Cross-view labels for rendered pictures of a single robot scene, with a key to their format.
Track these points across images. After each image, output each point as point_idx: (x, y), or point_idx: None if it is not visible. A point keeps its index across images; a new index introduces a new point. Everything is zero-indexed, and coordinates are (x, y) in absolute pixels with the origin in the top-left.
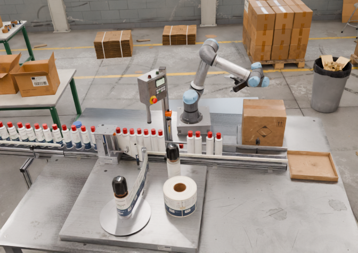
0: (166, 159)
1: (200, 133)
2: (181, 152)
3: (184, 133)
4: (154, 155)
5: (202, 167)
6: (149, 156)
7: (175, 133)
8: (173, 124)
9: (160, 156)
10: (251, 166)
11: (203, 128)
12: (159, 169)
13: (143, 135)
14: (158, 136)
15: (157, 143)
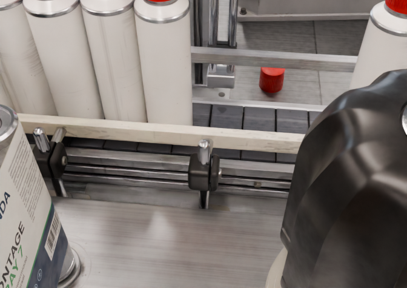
0: (205, 184)
1: (353, 15)
2: (294, 120)
3: (274, 17)
4: (118, 142)
5: None
6: (89, 154)
7: (228, 14)
8: None
9: (160, 154)
10: None
11: None
12: (156, 265)
13: None
14: (144, 10)
15: (137, 62)
